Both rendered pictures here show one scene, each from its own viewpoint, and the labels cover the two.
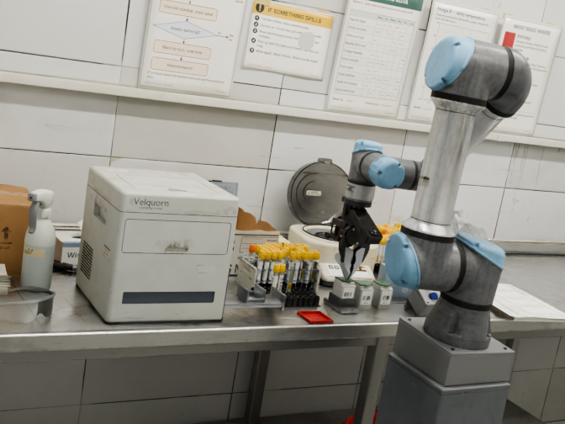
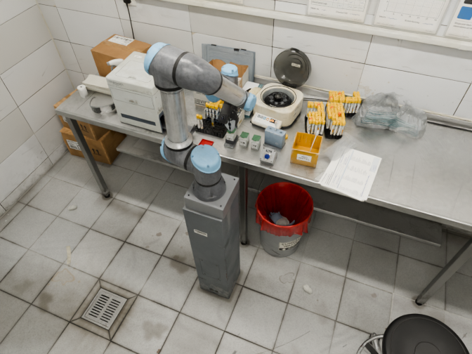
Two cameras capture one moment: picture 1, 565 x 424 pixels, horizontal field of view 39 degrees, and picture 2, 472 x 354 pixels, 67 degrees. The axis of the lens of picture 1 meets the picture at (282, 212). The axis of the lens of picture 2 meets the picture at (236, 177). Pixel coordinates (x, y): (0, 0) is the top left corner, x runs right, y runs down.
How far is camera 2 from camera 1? 1.94 m
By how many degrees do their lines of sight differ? 58
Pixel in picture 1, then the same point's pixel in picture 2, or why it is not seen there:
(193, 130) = (227, 22)
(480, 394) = (204, 218)
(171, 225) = (127, 93)
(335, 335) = not seen: hidden behind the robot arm
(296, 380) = not seen: hidden behind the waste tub
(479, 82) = (159, 79)
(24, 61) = not seen: outside the picture
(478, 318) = (201, 188)
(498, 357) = (212, 208)
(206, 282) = (149, 117)
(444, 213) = (171, 137)
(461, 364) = (191, 203)
